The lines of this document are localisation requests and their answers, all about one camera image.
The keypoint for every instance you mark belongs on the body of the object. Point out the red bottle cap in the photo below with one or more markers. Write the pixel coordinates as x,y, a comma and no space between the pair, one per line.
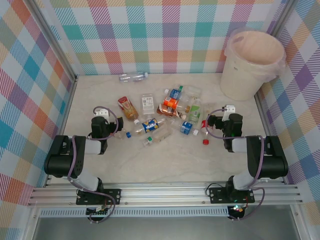
205,142

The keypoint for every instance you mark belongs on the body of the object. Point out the brown tea bottle red label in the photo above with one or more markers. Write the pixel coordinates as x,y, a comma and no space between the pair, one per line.
128,110

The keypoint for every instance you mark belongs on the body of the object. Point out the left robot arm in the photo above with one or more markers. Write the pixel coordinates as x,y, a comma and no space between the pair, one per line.
62,160

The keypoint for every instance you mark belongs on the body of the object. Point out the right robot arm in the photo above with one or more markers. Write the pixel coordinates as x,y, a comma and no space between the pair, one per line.
272,160

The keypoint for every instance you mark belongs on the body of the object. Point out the white plastic bin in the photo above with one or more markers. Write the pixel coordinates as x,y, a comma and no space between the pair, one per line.
237,80

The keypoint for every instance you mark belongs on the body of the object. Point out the clear plastic bottle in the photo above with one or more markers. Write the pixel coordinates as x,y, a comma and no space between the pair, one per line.
118,135

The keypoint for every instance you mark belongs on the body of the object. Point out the blue label bottle white cap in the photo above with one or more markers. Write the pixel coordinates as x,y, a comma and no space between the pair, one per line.
186,127
175,94

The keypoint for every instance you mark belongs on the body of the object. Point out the clear bottle tan cap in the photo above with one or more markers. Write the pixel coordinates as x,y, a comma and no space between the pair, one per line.
187,109

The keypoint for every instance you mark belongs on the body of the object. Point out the blue yellow label bottle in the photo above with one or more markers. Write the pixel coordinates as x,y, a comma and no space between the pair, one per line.
150,126

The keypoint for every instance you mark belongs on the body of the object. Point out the square clear bottle white label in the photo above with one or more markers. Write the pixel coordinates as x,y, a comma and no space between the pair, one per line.
147,103

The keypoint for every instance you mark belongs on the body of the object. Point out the clear bottle green cap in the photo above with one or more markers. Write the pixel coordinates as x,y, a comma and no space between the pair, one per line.
191,91
160,136

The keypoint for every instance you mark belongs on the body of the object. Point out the clear water bottle blue cap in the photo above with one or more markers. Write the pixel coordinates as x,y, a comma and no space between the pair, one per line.
131,77

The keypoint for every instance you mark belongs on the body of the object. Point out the orange label bottle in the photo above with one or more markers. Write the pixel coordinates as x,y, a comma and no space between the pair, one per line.
170,102

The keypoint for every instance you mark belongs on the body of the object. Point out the brown bottle dark label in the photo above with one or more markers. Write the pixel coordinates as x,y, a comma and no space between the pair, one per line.
167,111

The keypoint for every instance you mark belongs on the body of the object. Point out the small electronics board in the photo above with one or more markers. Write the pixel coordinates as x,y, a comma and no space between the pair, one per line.
236,209
98,212

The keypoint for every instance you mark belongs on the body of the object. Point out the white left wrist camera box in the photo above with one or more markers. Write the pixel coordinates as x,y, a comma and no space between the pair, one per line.
103,113

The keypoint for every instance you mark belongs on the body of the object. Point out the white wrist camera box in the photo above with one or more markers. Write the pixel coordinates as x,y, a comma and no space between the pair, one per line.
103,113
230,110

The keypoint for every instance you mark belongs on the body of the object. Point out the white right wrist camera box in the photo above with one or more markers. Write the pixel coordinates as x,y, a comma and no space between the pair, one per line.
230,110

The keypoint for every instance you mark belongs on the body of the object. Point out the long aluminium base rail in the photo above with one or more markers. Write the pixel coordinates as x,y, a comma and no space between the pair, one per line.
162,193

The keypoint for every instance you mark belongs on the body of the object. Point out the aluminium frame post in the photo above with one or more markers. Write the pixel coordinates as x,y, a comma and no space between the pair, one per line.
53,40
281,17

